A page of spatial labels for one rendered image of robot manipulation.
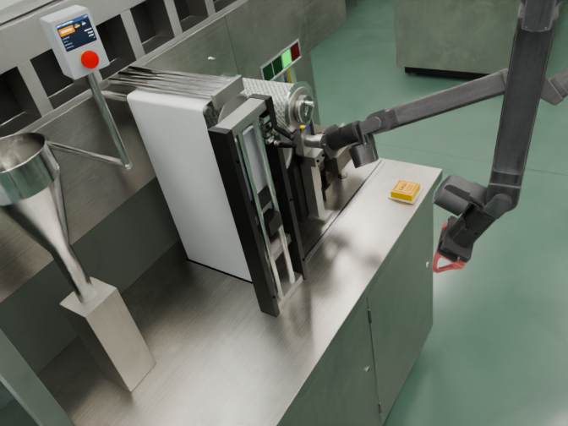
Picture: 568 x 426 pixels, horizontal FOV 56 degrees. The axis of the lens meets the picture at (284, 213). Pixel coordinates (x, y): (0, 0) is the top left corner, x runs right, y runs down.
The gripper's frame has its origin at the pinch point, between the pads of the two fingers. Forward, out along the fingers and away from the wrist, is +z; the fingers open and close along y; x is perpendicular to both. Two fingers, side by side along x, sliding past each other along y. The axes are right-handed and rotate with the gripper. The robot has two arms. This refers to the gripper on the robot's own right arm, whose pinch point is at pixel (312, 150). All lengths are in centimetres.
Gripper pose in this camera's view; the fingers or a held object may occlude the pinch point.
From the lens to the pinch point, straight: 163.1
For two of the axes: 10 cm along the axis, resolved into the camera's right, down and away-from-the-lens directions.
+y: 5.3, -5.9, 6.0
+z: -6.3, 1.9, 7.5
